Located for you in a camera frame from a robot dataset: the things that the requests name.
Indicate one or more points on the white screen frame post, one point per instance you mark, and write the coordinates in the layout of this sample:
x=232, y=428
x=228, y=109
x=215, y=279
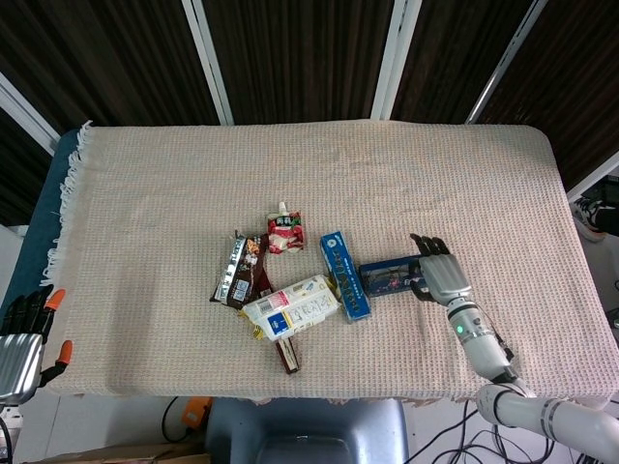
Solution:
x=394, y=58
x=208, y=58
x=505, y=63
x=595, y=176
x=29, y=113

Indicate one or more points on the long blue cardboard box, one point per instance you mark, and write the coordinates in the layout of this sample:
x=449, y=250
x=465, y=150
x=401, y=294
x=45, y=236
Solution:
x=345, y=280

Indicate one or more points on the brown foil snack bag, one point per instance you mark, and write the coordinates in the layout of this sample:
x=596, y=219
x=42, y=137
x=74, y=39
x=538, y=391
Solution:
x=242, y=270

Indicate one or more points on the beige waffle-weave tablecloth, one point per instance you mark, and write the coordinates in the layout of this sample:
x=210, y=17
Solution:
x=193, y=193

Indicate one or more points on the dark red snack bar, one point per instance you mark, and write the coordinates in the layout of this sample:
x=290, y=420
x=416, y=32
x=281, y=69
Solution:
x=288, y=355

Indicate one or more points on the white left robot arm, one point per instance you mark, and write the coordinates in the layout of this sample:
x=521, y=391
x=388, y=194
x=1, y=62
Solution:
x=7, y=411

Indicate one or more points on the dark blue printed box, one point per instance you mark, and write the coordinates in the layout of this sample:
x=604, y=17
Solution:
x=387, y=278

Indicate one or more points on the red spouted drink pouch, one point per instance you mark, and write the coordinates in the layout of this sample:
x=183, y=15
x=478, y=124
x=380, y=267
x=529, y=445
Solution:
x=285, y=234

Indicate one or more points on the silver black-fingered right robot hand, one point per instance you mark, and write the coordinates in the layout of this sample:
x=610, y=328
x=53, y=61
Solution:
x=445, y=275

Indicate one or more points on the white black sneaker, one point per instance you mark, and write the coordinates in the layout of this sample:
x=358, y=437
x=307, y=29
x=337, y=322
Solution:
x=590, y=212

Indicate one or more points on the orange device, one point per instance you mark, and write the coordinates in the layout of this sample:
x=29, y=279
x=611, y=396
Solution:
x=196, y=415

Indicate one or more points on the silver orange-tipped left robot hand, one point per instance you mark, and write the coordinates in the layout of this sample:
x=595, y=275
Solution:
x=17, y=357

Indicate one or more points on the white plastic snack package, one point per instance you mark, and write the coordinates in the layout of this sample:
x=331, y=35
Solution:
x=295, y=309

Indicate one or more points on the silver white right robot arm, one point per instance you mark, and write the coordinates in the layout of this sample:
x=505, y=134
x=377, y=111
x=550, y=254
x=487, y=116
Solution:
x=483, y=348

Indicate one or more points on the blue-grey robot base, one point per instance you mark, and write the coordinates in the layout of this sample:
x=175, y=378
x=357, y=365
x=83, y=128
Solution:
x=309, y=425

